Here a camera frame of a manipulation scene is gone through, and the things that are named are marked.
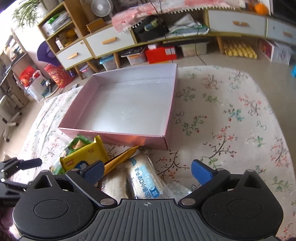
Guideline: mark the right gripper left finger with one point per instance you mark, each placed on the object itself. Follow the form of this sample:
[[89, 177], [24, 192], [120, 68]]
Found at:
[[85, 180]]

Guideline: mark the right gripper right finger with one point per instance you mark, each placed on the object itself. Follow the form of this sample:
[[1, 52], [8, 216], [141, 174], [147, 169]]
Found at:
[[212, 182]]

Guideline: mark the yellow cracker packet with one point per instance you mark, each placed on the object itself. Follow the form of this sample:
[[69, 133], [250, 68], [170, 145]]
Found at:
[[86, 156]]

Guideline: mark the gold foil snack bar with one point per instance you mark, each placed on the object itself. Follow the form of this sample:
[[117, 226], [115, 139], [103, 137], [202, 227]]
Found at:
[[119, 159]]

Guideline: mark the green snack packet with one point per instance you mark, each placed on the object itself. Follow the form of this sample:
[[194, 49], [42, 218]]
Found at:
[[77, 143]]

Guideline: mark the white blue bread packet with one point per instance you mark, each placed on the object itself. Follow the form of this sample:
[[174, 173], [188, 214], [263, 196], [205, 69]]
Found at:
[[143, 178]]

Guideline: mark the floral tablecloth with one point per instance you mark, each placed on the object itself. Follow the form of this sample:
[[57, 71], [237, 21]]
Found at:
[[220, 116]]

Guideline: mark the pink cardboard box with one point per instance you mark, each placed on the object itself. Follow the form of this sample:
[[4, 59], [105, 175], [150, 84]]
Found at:
[[129, 106]]

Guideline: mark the red lantern bag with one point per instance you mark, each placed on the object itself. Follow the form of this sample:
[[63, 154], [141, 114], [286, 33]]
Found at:
[[59, 75]]

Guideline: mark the purple hat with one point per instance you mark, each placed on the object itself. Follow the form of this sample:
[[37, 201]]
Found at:
[[45, 54]]

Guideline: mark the yellow egg tray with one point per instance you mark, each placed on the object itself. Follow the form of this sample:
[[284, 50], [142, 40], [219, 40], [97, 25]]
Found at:
[[234, 48]]

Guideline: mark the red shoe box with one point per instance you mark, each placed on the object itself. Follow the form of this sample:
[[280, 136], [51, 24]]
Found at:
[[161, 54]]

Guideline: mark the white decorated box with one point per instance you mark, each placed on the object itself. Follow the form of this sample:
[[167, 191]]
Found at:
[[275, 51]]

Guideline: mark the wooden tv cabinet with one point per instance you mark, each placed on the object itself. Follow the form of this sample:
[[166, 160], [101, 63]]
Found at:
[[220, 19]]

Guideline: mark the pink cloth runner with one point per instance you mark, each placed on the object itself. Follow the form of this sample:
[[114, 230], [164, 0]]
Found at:
[[128, 19]]

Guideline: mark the black storage basket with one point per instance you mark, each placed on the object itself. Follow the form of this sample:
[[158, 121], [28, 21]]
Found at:
[[152, 27]]

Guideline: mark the white desk fan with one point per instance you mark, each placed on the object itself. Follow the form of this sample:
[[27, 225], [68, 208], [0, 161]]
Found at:
[[102, 8]]

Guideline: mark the potted green plant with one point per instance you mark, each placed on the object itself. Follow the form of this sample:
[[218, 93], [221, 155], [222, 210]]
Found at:
[[26, 14]]

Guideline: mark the orange fruit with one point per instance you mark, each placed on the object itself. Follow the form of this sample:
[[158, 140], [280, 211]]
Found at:
[[261, 9]]

